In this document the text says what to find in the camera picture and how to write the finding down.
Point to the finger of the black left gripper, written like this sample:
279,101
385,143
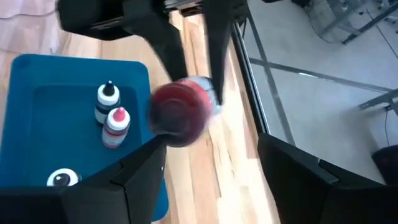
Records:
164,46
219,46

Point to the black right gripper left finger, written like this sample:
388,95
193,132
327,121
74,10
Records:
130,193

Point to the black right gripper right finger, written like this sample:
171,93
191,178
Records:
311,199

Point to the small pink-capped dropper bottle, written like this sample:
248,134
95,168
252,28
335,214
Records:
116,129

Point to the large red pink-capped bottle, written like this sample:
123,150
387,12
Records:
180,112

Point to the black bottle with white shoulder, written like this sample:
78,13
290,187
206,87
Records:
63,178

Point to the small black-capped dropper bottle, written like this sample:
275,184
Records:
107,101

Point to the clear plastic bin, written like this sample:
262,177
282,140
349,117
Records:
25,31

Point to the teal plastic bin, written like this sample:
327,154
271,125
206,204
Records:
46,124

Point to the grey metal bar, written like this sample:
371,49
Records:
379,99

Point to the grey metal frame legs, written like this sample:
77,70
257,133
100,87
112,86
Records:
370,23

